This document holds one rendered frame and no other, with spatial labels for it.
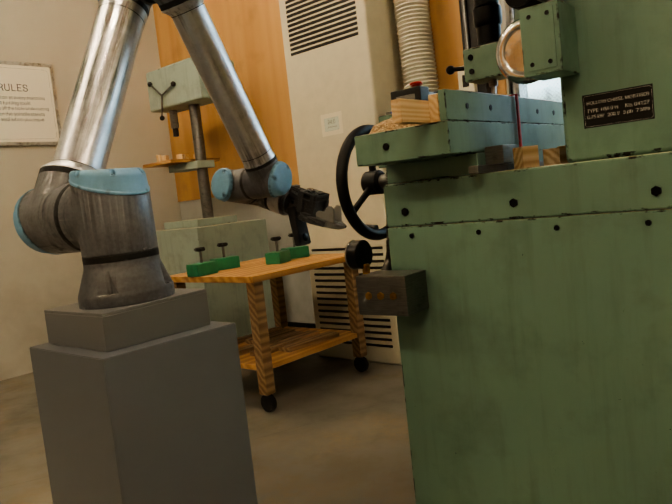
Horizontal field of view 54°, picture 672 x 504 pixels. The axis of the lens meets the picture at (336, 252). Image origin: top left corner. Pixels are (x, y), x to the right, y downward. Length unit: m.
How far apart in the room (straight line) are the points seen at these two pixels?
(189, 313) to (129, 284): 0.14
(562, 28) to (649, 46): 0.15
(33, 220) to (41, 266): 2.57
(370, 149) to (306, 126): 1.91
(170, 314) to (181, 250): 2.18
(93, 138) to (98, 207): 0.26
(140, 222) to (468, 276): 0.65
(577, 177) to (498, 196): 0.15
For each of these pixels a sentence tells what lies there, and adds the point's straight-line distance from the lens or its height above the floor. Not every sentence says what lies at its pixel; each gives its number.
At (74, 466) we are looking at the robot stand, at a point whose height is 0.32.
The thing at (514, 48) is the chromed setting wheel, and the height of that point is 1.03.
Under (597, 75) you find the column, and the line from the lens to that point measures 1.32.
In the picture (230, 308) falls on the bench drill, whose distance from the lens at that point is 3.53.
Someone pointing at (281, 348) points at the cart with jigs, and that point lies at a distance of 2.74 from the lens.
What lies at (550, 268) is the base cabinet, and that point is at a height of 0.62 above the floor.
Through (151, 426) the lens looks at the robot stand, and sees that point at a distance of 1.31.
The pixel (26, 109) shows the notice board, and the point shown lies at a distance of 4.12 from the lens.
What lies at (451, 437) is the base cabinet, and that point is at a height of 0.27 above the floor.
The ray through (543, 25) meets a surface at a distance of 1.26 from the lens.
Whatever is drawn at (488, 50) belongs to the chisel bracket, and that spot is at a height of 1.06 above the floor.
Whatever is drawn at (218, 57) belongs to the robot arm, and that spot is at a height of 1.15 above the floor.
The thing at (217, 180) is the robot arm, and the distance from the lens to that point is 1.87.
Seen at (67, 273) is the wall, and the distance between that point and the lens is 4.14.
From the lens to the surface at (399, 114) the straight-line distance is 1.15.
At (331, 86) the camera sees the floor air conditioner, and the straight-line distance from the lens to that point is 3.10.
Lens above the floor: 0.79
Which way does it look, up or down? 5 degrees down
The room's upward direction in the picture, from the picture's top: 6 degrees counter-clockwise
